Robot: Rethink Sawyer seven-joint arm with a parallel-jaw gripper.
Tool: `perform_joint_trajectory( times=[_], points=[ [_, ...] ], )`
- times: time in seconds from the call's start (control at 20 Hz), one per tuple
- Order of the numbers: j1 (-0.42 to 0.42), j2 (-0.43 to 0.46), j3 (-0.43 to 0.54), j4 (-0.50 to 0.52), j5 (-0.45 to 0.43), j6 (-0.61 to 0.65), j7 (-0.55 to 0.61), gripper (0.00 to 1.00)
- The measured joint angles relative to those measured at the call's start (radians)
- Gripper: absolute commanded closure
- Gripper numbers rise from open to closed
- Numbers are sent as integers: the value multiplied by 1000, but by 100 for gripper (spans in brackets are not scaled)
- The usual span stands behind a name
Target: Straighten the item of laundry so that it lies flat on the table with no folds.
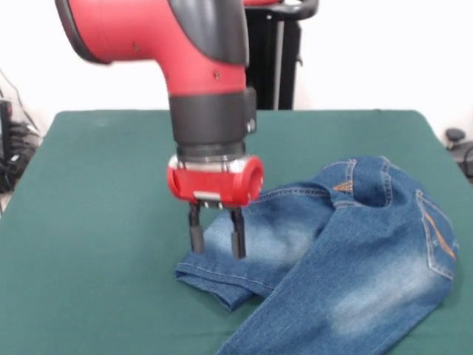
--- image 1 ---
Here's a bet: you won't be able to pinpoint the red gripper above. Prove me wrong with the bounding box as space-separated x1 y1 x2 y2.
166 155 265 260

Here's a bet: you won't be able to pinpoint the blue denim jeans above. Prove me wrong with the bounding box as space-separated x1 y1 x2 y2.
174 155 459 355

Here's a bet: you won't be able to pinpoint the dark green table cloth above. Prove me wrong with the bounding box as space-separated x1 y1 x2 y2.
0 109 473 355

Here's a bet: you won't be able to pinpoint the black equipment box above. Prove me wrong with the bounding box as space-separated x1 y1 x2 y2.
0 98 12 163

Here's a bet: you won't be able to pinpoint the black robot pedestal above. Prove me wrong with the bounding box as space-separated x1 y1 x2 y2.
243 0 319 110

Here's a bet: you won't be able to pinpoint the black cable bundle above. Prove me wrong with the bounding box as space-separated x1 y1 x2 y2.
0 121 41 194

